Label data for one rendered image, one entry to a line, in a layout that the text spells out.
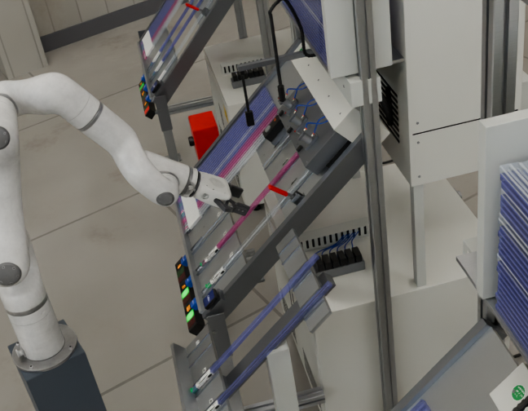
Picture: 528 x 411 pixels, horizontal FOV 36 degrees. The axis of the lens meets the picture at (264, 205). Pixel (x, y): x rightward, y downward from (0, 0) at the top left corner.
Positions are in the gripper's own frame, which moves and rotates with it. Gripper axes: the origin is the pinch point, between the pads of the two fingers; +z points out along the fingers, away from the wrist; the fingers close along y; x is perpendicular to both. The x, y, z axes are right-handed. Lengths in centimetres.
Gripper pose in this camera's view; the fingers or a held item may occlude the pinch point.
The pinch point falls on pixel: (241, 201)
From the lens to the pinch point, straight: 229.2
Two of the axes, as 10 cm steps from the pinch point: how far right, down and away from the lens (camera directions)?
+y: -2.1, -5.4, 8.2
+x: -4.8, 7.9, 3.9
